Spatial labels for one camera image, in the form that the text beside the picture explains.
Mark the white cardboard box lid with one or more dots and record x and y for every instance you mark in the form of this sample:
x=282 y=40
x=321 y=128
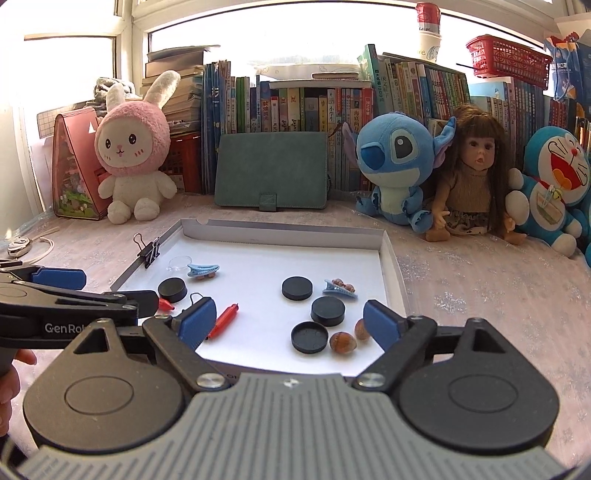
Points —
x=258 y=258

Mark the brown hazelnut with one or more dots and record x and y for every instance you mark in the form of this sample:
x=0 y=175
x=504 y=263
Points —
x=343 y=344

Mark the blue bear hair clip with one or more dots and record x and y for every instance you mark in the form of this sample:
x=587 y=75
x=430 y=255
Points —
x=339 y=290
x=203 y=270

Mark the red plastic basket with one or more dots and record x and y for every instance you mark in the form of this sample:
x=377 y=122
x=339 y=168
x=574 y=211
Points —
x=508 y=57

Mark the blue alien plush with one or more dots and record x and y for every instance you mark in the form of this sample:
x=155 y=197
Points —
x=392 y=161

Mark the blue paper bag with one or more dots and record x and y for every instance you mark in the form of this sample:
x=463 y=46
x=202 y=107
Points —
x=563 y=69

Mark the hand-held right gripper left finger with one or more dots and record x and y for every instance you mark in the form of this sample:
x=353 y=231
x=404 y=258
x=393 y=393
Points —
x=198 y=321

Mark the pink triangular house box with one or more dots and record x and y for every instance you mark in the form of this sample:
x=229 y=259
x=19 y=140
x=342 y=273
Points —
x=71 y=175

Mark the blue robot cat plush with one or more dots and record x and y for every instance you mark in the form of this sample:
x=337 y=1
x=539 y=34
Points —
x=549 y=184

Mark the red plastic clip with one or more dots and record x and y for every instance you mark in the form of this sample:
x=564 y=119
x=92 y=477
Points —
x=166 y=305
x=224 y=321

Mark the brown haired baby doll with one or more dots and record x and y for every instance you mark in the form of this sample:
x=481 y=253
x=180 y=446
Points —
x=471 y=184

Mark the pink bunny plush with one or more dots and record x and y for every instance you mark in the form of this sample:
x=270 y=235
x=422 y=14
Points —
x=134 y=152

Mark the pink snowflake tablecloth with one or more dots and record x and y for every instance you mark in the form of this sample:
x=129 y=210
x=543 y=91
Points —
x=461 y=286

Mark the red plastic crate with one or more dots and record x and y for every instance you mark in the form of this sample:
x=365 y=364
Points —
x=184 y=161

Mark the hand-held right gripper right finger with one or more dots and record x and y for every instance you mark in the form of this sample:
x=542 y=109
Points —
x=383 y=321

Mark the brown walnut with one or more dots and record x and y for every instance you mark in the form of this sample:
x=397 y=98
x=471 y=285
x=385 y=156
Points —
x=362 y=330

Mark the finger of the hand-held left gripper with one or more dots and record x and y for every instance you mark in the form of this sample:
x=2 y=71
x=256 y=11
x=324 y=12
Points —
x=60 y=278
x=138 y=301

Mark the grey crumpled cloth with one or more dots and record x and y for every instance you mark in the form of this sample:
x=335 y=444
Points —
x=108 y=90

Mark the red can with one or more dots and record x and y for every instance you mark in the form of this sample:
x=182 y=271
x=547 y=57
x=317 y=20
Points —
x=428 y=16

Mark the clear suction cup hook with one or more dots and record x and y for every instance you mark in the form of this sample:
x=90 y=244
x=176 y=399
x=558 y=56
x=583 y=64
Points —
x=180 y=263

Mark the white paper cup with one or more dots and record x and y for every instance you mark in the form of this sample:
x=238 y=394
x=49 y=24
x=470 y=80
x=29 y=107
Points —
x=429 y=48

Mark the black hollow round cap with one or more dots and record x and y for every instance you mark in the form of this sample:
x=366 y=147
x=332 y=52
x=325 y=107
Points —
x=309 y=338

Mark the green suede notebook case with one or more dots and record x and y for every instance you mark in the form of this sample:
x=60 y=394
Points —
x=272 y=170

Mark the black binder clip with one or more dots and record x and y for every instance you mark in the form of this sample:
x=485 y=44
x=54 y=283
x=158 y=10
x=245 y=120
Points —
x=177 y=320
x=148 y=251

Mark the person's left hand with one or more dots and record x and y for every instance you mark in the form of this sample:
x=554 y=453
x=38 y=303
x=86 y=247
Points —
x=10 y=392

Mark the black round disc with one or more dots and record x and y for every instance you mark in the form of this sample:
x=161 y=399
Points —
x=297 y=287
x=172 y=290
x=328 y=311

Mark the row of upright books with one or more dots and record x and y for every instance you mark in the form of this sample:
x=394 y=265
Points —
x=295 y=110

